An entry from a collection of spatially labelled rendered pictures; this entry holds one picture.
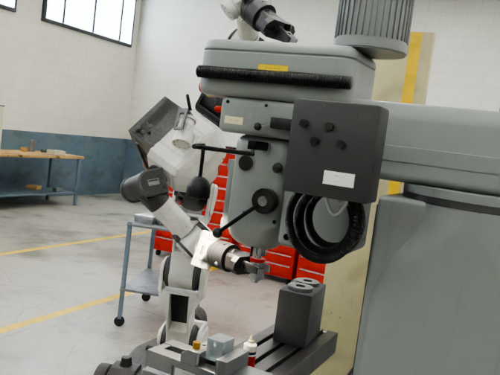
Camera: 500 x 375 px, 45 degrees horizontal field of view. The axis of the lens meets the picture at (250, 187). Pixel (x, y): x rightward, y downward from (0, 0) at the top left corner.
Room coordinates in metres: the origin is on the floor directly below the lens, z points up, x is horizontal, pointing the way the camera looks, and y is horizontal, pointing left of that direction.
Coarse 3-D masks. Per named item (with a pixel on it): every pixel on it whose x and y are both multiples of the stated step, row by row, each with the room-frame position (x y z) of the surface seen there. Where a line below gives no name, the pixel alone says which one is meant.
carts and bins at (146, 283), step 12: (144, 216) 4.69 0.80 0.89; (156, 228) 4.58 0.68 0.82; (144, 276) 5.05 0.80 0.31; (156, 276) 5.11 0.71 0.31; (120, 288) 4.60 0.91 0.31; (132, 288) 4.64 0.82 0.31; (144, 288) 4.69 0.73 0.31; (156, 288) 4.73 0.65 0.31; (120, 300) 4.60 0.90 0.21; (144, 300) 5.36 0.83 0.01; (120, 312) 4.60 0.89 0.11; (120, 324) 4.60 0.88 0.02
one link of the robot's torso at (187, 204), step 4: (176, 192) 2.42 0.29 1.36; (180, 196) 2.45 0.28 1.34; (184, 200) 2.48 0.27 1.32; (188, 200) 2.46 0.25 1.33; (192, 200) 2.46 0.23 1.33; (196, 200) 2.45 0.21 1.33; (184, 204) 2.50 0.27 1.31; (188, 204) 2.50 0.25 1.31; (192, 204) 2.49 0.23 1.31; (196, 204) 2.48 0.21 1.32; (200, 204) 2.48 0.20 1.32; (188, 208) 2.54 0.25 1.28; (192, 208) 2.53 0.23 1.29; (196, 208) 2.52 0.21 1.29; (200, 208) 2.52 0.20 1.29
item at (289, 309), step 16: (288, 288) 2.08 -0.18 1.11; (304, 288) 2.06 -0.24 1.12; (320, 288) 2.15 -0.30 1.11; (288, 304) 2.04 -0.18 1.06; (304, 304) 2.02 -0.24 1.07; (320, 304) 2.17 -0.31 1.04; (288, 320) 2.04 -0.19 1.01; (304, 320) 2.02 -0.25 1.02; (320, 320) 2.21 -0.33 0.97; (288, 336) 2.04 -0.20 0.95; (304, 336) 2.02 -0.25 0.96
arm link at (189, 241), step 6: (198, 228) 2.15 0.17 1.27; (204, 228) 2.15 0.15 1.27; (192, 234) 2.15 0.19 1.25; (198, 234) 2.14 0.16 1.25; (180, 240) 2.16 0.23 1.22; (186, 240) 2.14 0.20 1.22; (192, 240) 2.13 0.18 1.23; (186, 246) 2.13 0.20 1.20; (192, 246) 2.10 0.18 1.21; (192, 252) 2.13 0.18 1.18
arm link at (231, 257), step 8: (216, 248) 1.84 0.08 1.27; (224, 248) 1.82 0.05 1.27; (232, 248) 1.84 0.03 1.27; (216, 256) 1.83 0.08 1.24; (224, 256) 1.82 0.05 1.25; (232, 256) 1.78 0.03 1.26; (240, 256) 1.76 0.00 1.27; (248, 256) 1.78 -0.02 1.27; (216, 264) 1.83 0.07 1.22; (224, 264) 1.82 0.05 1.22; (232, 264) 1.75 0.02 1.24; (232, 272) 1.77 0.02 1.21; (240, 272) 1.76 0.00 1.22
